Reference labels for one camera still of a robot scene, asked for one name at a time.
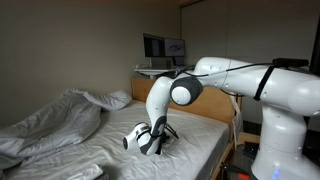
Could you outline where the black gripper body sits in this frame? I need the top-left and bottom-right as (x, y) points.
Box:
(161, 123), (180, 141)

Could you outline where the black camera on stand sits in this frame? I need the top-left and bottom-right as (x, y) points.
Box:
(272, 57), (310, 69)

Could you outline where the folded white towel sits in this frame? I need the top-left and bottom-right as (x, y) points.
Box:
(64, 163), (104, 180)

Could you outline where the large dark computer monitor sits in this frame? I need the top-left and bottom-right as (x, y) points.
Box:
(143, 32), (166, 58)

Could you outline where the black strap on arm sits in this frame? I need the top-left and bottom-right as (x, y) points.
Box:
(253, 64), (276, 102)

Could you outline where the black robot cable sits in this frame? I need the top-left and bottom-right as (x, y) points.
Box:
(174, 62), (278, 78)

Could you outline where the white desk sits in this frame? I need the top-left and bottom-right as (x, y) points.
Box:
(134, 64), (188, 80)

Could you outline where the small computer monitor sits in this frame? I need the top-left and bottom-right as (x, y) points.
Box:
(163, 38), (187, 58)

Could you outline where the crumpled white duvet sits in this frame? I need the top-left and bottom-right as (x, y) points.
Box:
(0, 87), (133, 169)

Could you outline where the wooden bed side rail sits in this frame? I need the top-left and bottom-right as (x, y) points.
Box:
(210, 139), (234, 180)

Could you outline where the hanging white cloth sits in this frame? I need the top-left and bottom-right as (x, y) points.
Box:
(232, 96), (244, 149)

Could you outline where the black equipment with red light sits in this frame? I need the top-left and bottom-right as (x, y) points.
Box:
(219, 141), (262, 180)

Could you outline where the mattress with white fitted sheet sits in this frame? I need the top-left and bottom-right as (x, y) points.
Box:
(0, 99), (232, 180)

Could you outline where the grey box on desk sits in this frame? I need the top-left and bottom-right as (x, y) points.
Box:
(151, 58), (173, 70)

